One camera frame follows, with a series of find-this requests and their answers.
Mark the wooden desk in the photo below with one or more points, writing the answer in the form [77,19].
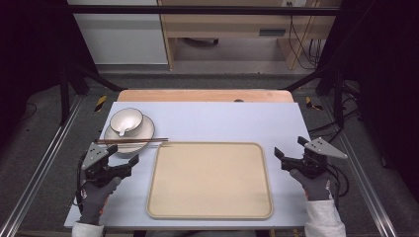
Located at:
[224,24]

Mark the brown chopstick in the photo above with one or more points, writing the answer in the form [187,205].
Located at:
[138,142]
[138,139]

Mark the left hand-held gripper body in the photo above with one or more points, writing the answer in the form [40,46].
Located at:
[94,158]

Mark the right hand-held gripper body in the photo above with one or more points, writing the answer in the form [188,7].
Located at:
[316,164]

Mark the white cabinet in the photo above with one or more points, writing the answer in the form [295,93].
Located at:
[122,36]

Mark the yellow black tape marker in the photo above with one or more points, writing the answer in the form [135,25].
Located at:
[100,103]
[311,103]

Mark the person's right hand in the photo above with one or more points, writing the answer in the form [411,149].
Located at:
[316,189]

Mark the black metal stand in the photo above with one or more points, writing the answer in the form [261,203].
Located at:
[338,98]
[64,95]

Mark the aluminium rail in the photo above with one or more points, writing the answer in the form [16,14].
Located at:
[365,181]
[39,164]

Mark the beige tray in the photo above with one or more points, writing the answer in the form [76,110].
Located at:
[209,181]

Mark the white ceramic spoon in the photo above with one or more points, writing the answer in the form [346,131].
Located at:
[125,127]

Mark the wooden table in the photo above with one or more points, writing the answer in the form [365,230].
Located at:
[197,95]

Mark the black curtain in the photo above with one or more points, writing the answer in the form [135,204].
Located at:
[388,65]
[29,42]

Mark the black horizontal frame bar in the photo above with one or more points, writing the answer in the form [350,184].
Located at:
[197,9]

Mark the white bowl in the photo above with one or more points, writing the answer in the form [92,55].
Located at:
[130,116]

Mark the white plate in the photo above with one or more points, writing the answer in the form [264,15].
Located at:
[146,130]

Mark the person's left hand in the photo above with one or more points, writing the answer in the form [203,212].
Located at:
[94,200]

